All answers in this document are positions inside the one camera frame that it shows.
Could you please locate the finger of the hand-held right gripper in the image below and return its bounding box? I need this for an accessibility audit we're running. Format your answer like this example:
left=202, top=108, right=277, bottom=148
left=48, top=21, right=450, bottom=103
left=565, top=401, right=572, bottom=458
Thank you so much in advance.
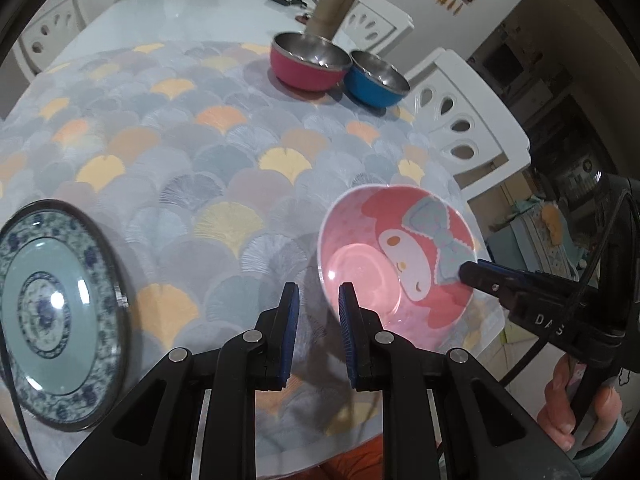
left=477, top=259, right=566, bottom=283
left=459, top=260, right=568, bottom=312

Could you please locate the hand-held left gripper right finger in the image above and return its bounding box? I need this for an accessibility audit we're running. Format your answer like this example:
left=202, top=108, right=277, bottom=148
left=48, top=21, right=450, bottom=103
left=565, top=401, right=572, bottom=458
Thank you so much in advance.
left=338, top=282, right=583, bottom=480

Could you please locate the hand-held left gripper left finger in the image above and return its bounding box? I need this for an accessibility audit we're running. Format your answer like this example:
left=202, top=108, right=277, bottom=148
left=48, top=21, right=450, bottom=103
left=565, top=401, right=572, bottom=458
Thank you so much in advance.
left=55, top=282, right=301, bottom=480

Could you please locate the pink polka dot bowl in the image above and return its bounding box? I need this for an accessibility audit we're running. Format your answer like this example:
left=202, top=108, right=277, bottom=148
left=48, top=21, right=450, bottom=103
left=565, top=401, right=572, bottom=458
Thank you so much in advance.
left=318, top=185, right=478, bottom=353

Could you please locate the blue steel bowl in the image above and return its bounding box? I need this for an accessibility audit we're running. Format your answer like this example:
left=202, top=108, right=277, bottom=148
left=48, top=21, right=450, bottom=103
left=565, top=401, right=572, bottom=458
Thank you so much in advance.
left=344, top=50, right=412, bottom=108

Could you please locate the blue patterned porcelain plate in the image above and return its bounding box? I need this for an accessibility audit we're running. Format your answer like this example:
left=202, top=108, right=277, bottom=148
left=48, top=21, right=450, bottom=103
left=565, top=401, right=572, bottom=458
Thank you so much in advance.
left=0, top=200, right=132, bottom=432

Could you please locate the red steel bowl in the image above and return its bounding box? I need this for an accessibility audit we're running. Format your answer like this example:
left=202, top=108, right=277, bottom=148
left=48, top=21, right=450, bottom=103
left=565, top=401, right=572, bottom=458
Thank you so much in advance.
left=270, top=32, right=353, bottom=92

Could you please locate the person's right hand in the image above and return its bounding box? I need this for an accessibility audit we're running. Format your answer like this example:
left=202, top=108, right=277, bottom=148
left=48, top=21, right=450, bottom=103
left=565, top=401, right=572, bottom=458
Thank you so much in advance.
left=544, top=357, right=631, bottom=453

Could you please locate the pale blue printed bag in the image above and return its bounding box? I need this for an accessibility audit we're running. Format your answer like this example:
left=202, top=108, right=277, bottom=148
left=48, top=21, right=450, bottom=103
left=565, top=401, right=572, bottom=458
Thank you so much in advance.
left=520, top=200, right=577, bottom=281

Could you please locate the person's orange clothing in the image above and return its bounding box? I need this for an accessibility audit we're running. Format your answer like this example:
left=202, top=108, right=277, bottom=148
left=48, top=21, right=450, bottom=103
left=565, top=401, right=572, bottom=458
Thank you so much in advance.
left=320, top=439, right=442, bottom=480

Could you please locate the white dining chair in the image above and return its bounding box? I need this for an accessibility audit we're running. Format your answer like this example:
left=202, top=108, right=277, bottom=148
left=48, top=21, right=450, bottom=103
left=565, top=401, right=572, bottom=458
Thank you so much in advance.
left=332, top=0, right=416, bottom=56
left=400, top=47, right=532, bottom=206
left=12, top=0, right=88, bottom=81

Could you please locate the dark wooden shelf unit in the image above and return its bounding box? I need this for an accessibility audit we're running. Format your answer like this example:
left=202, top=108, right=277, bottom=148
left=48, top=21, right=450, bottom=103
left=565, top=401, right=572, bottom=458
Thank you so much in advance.
left=470, top=0, right=603, bottom=211

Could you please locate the ginkgo leaf print tablecloth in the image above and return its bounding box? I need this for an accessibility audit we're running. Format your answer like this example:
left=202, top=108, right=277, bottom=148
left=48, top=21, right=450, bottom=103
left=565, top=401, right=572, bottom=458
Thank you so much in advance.
left=0, top=40, right=506, bottom=461

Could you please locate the tan metal thermos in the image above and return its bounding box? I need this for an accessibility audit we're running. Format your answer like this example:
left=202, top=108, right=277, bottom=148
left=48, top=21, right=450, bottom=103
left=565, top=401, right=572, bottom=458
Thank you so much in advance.
left=305, top=0, right=362, bottom=41

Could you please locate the black cable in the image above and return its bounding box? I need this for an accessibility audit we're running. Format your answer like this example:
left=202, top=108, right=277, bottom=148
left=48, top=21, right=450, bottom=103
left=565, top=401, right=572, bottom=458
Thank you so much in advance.
left=0, top=345, right=37, bottom=480
left=500, top=195, right=623, bottom=388

